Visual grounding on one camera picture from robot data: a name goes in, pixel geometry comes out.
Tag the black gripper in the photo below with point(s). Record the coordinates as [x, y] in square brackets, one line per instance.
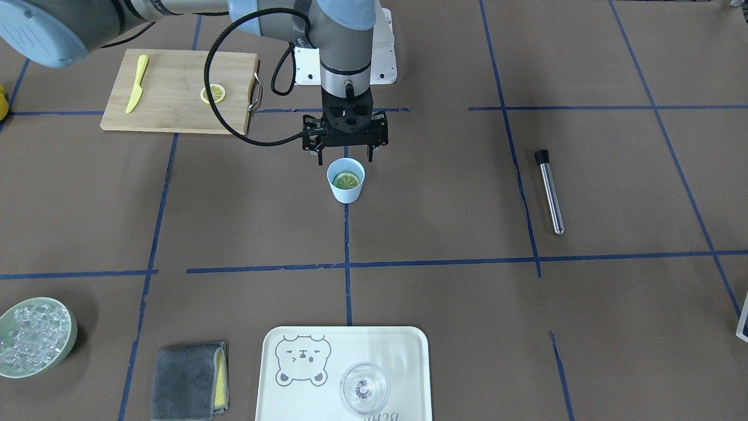
[310, 126]

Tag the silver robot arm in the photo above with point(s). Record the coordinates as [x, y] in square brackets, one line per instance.
[58, 34]

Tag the light blue plastic cup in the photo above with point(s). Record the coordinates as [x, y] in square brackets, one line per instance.
[345, 164]

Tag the bamboo cutting board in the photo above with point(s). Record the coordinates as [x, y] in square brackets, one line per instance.
[172, 83]

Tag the cream bear serving tray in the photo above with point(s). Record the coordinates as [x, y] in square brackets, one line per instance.
[301, 369]

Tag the yellow plastic knife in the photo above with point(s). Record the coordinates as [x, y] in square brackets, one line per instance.
[137, 90]

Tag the clear wine glass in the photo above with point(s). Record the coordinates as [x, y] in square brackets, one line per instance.
[364, 389]

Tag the grey folded cloth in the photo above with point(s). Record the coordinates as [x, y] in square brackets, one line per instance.
[190, 382]

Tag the green bowl of ice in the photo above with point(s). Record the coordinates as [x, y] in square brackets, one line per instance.
[37, 334]

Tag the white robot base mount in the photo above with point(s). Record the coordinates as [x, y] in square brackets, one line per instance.
[383, 70]

